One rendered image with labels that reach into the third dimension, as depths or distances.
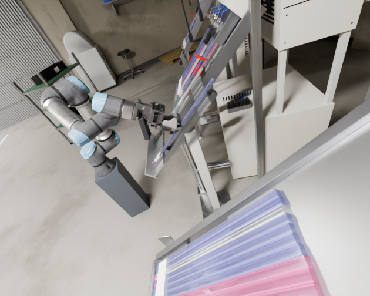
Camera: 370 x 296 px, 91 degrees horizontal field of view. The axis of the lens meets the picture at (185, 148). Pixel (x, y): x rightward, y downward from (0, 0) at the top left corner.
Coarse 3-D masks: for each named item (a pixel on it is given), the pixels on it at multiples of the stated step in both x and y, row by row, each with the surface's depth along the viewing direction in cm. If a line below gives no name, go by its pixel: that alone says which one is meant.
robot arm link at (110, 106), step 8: (96, 96) 67; (104, 96) 68; (112, 96) 69; (96, 104) 67; (104, 104) 67; (112, 104) 68; (120, 104) 69; (104, 112) 70; (112, 112) 69; (120, 112) 70
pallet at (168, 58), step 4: (192, 44) 496; (196, 44) 483; (180, 48) 504; (192, 48) 469; (196, 48) 456; (172, 52) 496; (176, 52) 483; (160, 56) 501; (164, 56) 489; (168, 56) 478; (172, 56) 466; (176, 56) 455; (164, 60) 460; (168, 60) 451; (172, 60) 450; (172, 64) 454
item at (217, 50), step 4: (212, 44) 113; (224, 44) 91; (216, 48) 101; (220, 48) 94; (204, 52) 123; (208, 52) 113; (212, 52) 106; (216, 52) 98; (204, 56) 118; (212, 56) 102; (216, 56) 95; (204, 64) 110; (208, 68) 100
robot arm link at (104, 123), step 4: (92, 116) 76; (96, 116) 75; (100, 116) 75; (116, 116) 76; (96, 120) 74; (100, 120) 75; (104, 120) 75; (108, 120) 76; (112, 120) 77; (116, 120) 80; (100, 124) 75; (104, 124) 76; (108, 124) 77; (112, 124) 79; (116, 124) 83; (104, 128) 77
